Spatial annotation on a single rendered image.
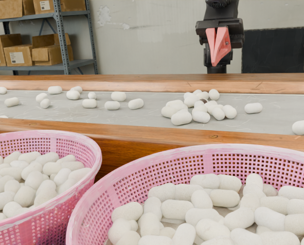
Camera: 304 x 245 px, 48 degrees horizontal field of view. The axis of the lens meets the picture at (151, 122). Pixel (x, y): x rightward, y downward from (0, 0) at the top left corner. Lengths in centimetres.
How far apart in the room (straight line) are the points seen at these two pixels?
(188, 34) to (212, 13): 205
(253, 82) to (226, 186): 42
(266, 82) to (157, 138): 38
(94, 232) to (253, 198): 15
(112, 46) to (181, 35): 68
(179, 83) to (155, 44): 217
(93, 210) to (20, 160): 20
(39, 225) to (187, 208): 14
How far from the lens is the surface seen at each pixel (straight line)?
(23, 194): 41
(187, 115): 57
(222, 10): 80
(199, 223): 32
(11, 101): 87
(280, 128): 56
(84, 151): 47
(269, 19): 269
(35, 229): 34
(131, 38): 308
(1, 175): 48
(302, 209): 35
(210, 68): 111
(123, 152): 48
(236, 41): 80
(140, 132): 48
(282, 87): 77
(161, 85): 83
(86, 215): 32
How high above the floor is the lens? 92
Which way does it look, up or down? 18 degrees down
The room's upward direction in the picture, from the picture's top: 5 degrees counter-clockwise
